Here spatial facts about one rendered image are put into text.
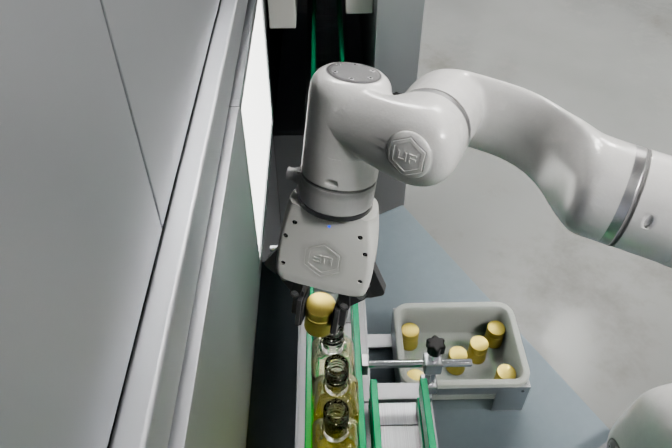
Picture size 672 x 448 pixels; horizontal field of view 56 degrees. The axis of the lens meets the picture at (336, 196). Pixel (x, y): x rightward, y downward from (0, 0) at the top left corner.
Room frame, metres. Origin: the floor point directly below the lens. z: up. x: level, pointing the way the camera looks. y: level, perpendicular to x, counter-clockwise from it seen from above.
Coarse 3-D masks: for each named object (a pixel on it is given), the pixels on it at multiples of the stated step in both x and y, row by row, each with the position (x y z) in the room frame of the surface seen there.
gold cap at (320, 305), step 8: (312, 296) 0.44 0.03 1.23; (320, 296) 0.45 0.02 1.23; (328, 296) 0.45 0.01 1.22; (312, 304) 0.43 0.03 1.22; (320, 304) 0.43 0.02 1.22; (328, 304) 0.44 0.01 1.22; (312, 312) 0.42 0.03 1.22; (320, 312) 0.42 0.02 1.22; (328, 312) 0.42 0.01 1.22; (304, 320) 0.44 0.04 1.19; (312, 320) 0.42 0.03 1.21; (320, 320) 0.42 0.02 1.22; (328, 320) 0.42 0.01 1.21; (312, 328) 0.42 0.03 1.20; (320, 328) 0.42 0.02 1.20; (328, 328) 0.42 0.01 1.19; (320, 336) 0.42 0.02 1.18
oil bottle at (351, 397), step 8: (320, 376) 0.43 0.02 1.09; (352, 376) 0.43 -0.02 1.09; (320, 384) 0.41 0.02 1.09; (352, 384) 0.41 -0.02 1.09; (320, 392) 0.40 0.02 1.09; (352, 392) 0.40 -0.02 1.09; (320, 400) 0.39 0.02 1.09; (328, 400) 0.39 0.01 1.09; (344, 400) 0.39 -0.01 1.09; (352, 400) 0.39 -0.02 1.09; (320, 408) 0.39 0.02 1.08; (352, 408) 0.39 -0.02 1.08; (320, 416) 0.38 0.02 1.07; (352, 416) 0.38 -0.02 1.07
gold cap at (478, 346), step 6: (474, 336) 0.67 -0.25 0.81; (480, 336) 0.67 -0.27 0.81; (474, 342) 0.66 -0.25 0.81; (480, 342) 0.66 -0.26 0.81; (486, 342) 0.66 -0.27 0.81; (468, 348) 0.66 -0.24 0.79; (474, 348) 0.65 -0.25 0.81; (480, 348) 0.65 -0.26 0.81; (486, 348) 0.65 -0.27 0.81; (468, 354) 0.65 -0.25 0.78; (474, 354) 0.65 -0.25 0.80; (480, 354) 0.64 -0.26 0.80; (474, 360) 0.64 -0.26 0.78; (480, 360) 0.64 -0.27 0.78
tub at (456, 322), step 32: (416, 320) 0.72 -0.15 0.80; (448, 320) 0.72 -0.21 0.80; (480, 320) 0.72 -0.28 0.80; (512, 320) 0.69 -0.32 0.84; (416, 352) 0.67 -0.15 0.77; (448, 352) 0.67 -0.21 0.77; (512, 352) 0.64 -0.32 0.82; (448, 384) 0.56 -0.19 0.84; (480, 384) 0.56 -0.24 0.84; (512, 384) 0.56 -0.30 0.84
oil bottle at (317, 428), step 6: (318, 420) 0.37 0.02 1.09; (354, 420) 0.37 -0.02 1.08; (312, 426) 0.37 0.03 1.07; (318, 426) 0.36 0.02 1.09; (348, 426) 0.36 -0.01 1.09; (354, 426) 0.36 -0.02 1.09; (312, 432) 0.36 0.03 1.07; (318, 432) 0.35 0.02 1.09; (354, 432) 0.35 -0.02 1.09; (312, 438) 0.35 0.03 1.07; (318, 438) 0.34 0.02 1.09; (324, 438) 0.34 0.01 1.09; (348, 438) 0.34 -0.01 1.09; (354, 438) 0.35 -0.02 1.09; (312, 444) 0.35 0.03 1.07; (318, 444) 0.34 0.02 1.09; (324, 444) 0.34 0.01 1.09; (330, 444) 0.34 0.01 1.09; (336, 444) 0.34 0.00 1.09; (342, 444) 0.34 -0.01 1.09; (348, 444) 0.34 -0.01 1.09; (354, 444) 0.34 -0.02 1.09
